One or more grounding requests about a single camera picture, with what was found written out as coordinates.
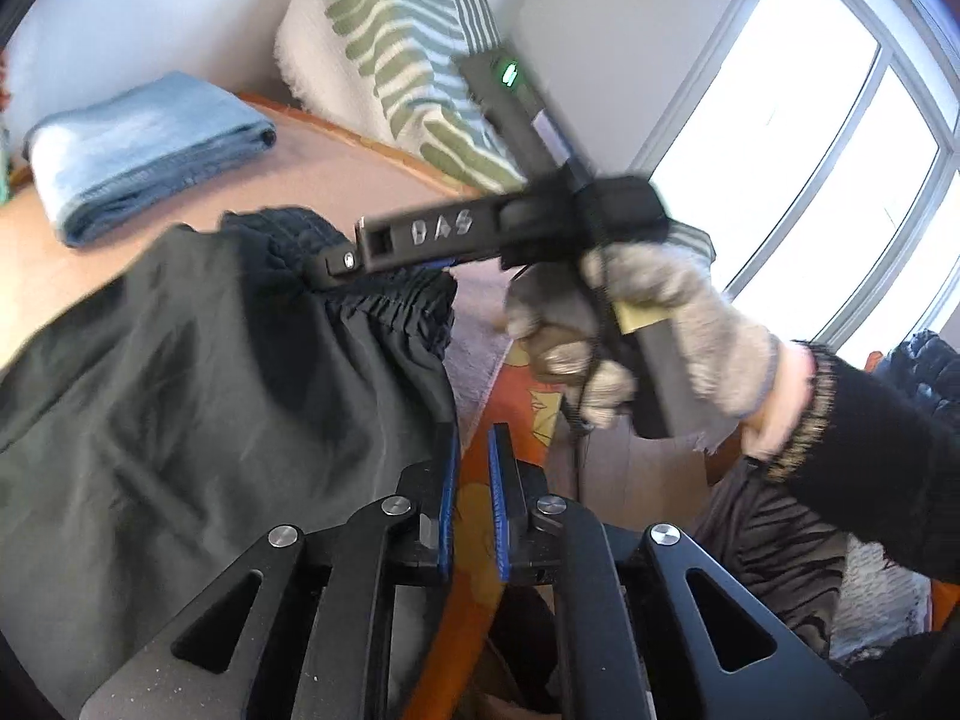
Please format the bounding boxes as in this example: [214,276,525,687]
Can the white fuzzy cloth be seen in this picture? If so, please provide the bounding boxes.
[825,532,942,665]

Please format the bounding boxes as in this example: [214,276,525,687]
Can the person's right forearm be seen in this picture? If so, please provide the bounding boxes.
[739,341,960,587]

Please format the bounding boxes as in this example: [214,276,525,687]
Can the blue jeans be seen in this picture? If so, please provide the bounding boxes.
[22,71,278,250]

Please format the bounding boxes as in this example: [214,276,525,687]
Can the dark pants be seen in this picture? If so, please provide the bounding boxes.
[0,208,460,698]

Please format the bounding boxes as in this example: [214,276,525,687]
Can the black grey striped cloth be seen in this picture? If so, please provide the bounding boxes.
[694,456,854,662]

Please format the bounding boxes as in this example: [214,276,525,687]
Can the white green leaf blanket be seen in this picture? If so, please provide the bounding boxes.
[272,0,530,197]

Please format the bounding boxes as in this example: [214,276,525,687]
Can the white framed window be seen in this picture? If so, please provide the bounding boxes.
[646,0,960,362]

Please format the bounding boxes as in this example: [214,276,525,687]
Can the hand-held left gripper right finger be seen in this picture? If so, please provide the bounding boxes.
[487,424,872,720]

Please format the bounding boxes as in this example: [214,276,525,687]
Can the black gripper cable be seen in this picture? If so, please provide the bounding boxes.
[562,240,612,500]

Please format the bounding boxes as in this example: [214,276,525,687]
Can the person's right hand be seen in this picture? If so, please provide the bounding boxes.
[502,238,782,436]

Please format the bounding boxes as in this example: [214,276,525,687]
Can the dark blue garment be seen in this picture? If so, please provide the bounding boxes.
[868,328,960,422]

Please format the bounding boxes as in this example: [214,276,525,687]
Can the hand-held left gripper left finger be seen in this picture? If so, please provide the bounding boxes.
[79,420,461,720]

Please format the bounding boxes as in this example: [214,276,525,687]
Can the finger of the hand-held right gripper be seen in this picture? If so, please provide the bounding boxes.
[304,237,370,293]

